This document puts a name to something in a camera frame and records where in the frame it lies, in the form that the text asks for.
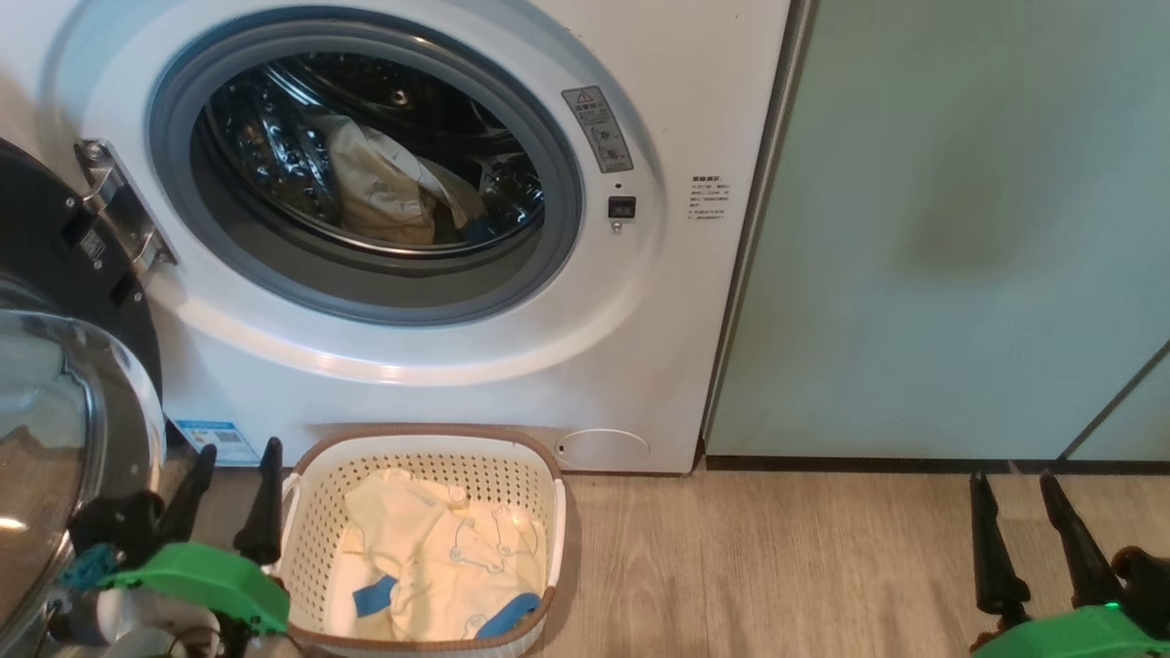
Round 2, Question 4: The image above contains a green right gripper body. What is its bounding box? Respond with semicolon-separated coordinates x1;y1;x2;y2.
971;605;1170;658

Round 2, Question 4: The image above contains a metal door hinge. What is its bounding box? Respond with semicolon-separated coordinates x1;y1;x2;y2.
75;139;179;275

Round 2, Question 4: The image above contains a round filter cover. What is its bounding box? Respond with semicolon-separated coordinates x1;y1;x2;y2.
556;428;652;469

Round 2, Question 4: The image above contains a cream printed garment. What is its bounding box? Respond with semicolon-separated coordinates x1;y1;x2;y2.
306;110;487;246

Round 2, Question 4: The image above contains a cream garment with blue trim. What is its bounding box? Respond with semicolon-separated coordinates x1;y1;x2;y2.
327;469;548;642

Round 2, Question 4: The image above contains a white perforated basket brown rim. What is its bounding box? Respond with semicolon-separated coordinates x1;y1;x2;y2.
274;423;568;658

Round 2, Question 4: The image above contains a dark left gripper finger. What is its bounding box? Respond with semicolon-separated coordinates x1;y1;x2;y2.
160;445;218;549
233;437;284;566

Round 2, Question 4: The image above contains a pale green plain cabinet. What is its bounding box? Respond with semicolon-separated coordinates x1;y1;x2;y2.
704;0;1170;472

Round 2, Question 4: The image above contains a steel washer drum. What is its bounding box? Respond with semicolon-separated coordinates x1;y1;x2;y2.
203;53;547;248

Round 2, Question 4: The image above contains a grey warning sticker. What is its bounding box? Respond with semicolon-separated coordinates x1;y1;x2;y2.
560;85;634;175

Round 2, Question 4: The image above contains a washing machine glass door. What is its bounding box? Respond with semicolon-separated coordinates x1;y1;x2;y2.
0;137;170;658

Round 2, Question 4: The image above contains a white front-load washing machine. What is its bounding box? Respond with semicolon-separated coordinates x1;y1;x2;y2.
0;0;810;474

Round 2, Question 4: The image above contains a blue white energy label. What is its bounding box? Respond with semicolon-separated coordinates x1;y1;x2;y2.
174;419;261;467

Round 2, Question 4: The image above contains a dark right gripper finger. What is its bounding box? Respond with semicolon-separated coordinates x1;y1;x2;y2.
1040;471;1123;609
969;472;1032;627

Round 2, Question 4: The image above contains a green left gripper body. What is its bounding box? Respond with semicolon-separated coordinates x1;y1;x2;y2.
96;542;292;636

